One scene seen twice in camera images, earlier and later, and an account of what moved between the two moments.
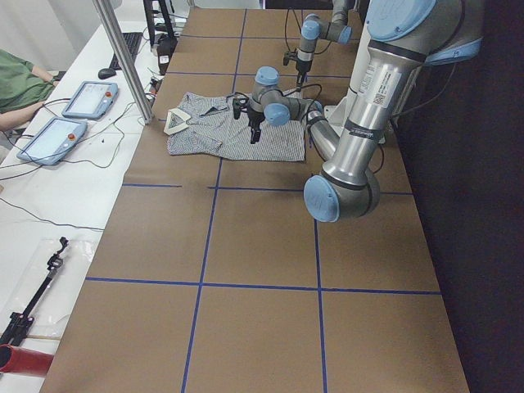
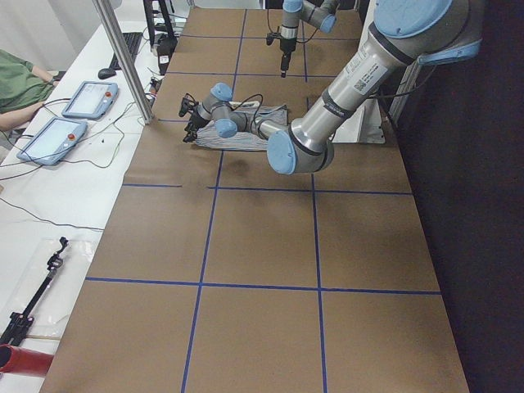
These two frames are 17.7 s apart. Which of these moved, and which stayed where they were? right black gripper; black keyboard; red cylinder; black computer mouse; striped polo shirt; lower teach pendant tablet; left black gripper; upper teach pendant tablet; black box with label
Moved: striped polo shirt; right black gripper; left black gripper
Stayed: red cylinder; lower teach pendant tablet; black box with label; upper teach pendant tablet; black computer mouse; black keyboard
